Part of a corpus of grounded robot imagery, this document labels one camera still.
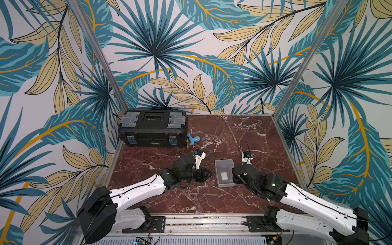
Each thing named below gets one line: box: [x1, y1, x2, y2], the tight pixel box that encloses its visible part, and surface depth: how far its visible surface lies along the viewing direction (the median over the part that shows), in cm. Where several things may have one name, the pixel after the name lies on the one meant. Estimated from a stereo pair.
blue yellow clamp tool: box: [186, 133, 201, 149], surface depth 104 cm
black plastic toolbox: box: [117, 109, 188, 148], surface depth 92 cm
